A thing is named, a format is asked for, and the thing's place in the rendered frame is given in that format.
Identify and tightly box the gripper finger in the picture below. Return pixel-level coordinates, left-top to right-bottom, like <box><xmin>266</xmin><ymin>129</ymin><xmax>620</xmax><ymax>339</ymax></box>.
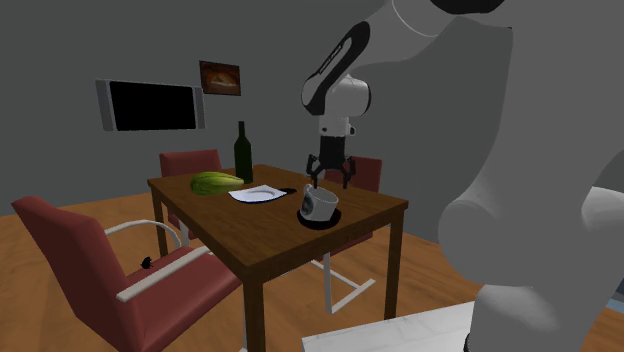
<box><xmin>305</xmin><ymin>153</ymin><xmax>323</xmax><ymax>189</ymax></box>
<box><xmin>340</xmin><ymin>155</ymin><xmax>357</xmax><ymax>190</ymax></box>

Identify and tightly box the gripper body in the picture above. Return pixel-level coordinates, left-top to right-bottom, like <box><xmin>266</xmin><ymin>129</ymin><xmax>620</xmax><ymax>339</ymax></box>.
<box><xmin>318</xmin><ymin>135</ymin><xmax>348</xmax><ymax>166</ymax></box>

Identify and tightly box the white printed mug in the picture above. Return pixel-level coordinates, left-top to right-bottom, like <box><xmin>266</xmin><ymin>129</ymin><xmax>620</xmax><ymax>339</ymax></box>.
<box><xmin>298</xmin><ymin>183</ymin><xmax>340</xmax><ymax>224</ymax></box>

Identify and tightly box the white plate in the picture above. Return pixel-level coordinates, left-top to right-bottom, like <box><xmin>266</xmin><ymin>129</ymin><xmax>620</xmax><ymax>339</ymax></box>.
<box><xmin>228</xmin><ymin>184</ymin><xmax>288</xmax><ymax>205</ymax></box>

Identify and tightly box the dark green bottle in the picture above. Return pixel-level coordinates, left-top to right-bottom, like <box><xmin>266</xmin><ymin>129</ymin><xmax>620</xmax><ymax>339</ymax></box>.
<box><xmin>233</xmin><ymin>120</ymin><xmax>255</xmax><ymax>185</ymax></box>

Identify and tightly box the brown wooden table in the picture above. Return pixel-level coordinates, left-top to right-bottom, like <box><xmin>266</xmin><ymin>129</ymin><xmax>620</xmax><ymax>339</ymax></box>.
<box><xmin>147</xmin><ymin>164</ymin><xmax>410</xmax><ymax>352</ymax></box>

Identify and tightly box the green squash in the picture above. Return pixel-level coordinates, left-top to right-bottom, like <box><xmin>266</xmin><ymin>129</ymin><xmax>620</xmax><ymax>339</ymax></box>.
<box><xmin>189</xmin><ymin>170</ymin><xmax>245</xmax><ymax>198</ymax></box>

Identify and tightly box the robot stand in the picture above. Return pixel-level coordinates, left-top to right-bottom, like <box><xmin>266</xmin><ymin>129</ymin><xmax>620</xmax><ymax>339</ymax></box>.
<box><xmin>301</xmin><ymin>301</ymin><xmax>477</xmax><ymax>352</ymax></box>

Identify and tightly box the red chair with white armrests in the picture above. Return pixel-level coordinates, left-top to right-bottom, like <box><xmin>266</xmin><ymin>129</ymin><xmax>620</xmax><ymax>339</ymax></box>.
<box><xmin>10</xmin><ymin>195</ymin><xmax>244</xmax><ymax>352</ymax></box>

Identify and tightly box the orange wall picture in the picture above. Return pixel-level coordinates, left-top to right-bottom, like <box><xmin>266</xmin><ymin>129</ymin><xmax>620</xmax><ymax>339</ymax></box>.
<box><xmin>198</xmin><ymin>60</ymin><xmax>243</xmax><ymax>97</ymax></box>

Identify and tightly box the wall television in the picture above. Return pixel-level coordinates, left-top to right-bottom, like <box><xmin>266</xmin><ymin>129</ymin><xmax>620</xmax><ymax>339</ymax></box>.
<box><xmin>94</xmin><ymin>78</ymin><xmax>207</xmax><ymax>133</ymax></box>

